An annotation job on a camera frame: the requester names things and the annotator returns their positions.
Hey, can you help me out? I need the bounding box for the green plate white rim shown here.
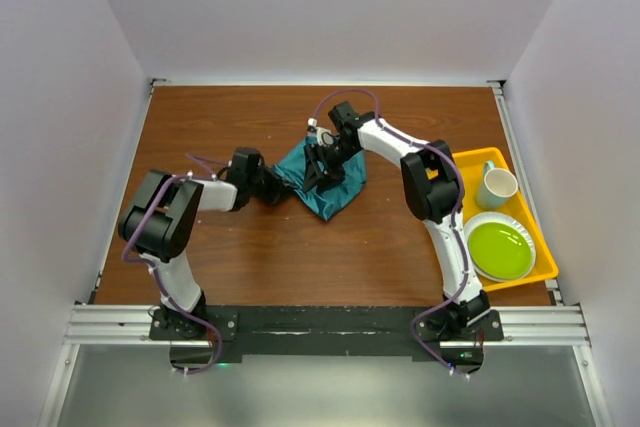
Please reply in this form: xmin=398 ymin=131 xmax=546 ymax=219
xmin=463 ymin=212 xmax=537 ymax=283

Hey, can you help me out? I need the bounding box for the teal cloth napkin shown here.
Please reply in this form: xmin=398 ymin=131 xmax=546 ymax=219
xmin=273 ymin=138 xmax=367 ymax=221

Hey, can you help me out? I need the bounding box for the aluminium frame rail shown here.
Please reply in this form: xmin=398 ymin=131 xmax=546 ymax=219
xmin=64 ymin=305 xmax=591 ymax=347

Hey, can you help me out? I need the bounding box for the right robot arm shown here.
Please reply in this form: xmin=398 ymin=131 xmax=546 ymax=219
xmin=302 ymin=102 xmax=490 ymax=340

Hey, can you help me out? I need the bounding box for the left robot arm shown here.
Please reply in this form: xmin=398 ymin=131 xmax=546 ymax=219
xmin=117 ymin=147 xmax=295 ymax=340

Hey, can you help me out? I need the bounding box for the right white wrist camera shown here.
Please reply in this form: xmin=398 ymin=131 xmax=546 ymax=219
xmin=307 ymin=118 xmax=335 ymax=147

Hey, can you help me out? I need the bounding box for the white mug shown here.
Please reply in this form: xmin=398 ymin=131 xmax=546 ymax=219
xmin=475 ymin=161 xmax=519 ymax=210

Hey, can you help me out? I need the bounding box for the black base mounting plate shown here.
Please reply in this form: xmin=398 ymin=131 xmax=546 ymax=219
xmin=149 ymin=302 xmax=501 ymax=373

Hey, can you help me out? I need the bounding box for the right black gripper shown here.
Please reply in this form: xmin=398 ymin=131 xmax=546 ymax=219
xmin=303 ymin=138 xmax=361 ymax=194

